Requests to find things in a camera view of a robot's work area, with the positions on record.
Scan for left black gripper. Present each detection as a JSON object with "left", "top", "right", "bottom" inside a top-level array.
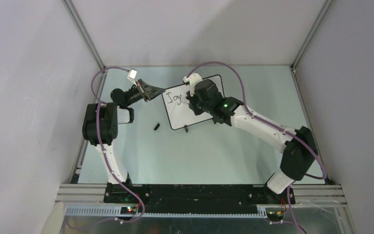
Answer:
[{"left": 125, "top": 79, "right": 165, "bottom": 107}]

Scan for black framed whiteboard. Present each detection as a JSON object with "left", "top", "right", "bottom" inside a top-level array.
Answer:
[{"left": 162, "top": 84, "right": 212, "bottom": 130}]

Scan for black marker cap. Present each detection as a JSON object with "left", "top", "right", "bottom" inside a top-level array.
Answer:
[{"left": 153, "top": 123, "right": 160, "bottom": 131}]

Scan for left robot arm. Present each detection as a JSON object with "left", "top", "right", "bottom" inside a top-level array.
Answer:
[{"left": 82, "top": 79, "right": 165, "bottom": 184}]

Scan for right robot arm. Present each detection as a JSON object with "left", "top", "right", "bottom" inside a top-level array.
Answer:
[{"left": 183, "top": 77, "right": 317, "bottom": 204}]

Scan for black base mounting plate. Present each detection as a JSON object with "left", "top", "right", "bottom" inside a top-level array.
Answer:
[{"left": 103, "top": 183, "right": 295, "bottom": 215}]

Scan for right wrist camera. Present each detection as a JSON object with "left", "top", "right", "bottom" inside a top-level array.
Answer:
[{"left": 183, "top": 73, "right": 203, "bottom": 97}]

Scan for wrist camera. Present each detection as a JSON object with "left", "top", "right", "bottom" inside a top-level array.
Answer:
[
  {"left": 183, "top": 73, "right": 203, "bottom": 97},
  {"left": 127, "top": 68, "right": 137, "bottom": 80}
]

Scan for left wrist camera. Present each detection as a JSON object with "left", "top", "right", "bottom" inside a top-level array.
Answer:
[{"left": 127, "top": 68, "right": 137, "bottom": 80}]

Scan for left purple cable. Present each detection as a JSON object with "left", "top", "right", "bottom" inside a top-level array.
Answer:
[{"left": 91, "top": 66, "right": 146, "bottom": 225}]

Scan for aluminium frame rail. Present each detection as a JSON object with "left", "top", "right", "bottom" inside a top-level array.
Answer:
[{"left": 56, "top": 184, "right": 347, "bottom": 218}]

